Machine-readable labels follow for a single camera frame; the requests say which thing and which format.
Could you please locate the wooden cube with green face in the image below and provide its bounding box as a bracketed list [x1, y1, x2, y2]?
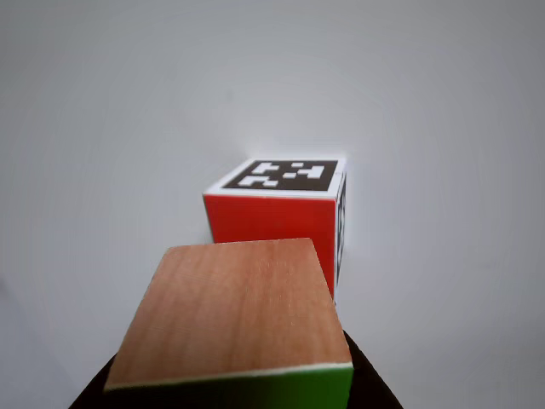
[103, 237, 355, 409]

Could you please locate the red cube with marker print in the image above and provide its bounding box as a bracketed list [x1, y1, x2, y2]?
[202, 157, 348, 308]

